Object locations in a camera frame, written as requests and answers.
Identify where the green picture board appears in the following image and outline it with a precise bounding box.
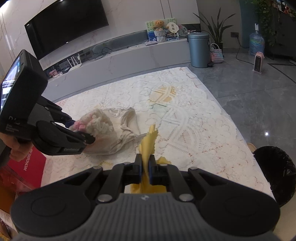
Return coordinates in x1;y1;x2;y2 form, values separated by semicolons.
145;18;179;41

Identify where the teddy bear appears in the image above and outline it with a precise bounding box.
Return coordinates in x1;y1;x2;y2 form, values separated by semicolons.
152;20;165;31

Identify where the white lace tablecloth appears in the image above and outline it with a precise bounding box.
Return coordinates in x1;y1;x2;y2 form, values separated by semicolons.
58;67;272;195

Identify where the red lidded plastic container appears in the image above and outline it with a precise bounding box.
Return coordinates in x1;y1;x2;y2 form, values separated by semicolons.
1;148;46;213

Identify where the black wall television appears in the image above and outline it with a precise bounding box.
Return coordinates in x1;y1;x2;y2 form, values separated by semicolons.
25;0;108;60

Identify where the pink white crochet toy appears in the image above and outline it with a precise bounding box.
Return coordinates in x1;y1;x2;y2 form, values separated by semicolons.
69;108;114;138

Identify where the woven pastel basket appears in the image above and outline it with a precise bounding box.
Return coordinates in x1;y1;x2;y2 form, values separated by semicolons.
210;43;224;64

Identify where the blue water jug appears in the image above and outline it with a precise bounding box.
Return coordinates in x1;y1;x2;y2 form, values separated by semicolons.
249;23;265;56

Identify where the black round stool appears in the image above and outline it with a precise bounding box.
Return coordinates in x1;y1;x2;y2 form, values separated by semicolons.
253;146;295;207

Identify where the person left hand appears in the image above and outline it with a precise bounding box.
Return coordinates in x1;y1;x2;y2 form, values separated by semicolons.
1;133;33;162

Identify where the yellow cleaning cloth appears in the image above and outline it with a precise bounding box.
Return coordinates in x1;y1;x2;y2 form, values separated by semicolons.
130;124;167;194

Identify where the white wifi router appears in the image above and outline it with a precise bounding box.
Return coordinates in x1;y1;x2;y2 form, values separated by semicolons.
67;54;82;71

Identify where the potted green plant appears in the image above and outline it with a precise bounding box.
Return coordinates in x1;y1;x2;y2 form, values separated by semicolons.
193;8;235;47

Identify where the pink space heater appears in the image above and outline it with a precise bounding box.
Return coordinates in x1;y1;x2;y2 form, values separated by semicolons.
253;52;264;74

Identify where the blue metal trash bin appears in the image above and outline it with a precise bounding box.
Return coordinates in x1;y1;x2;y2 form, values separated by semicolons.
188;32;211;68

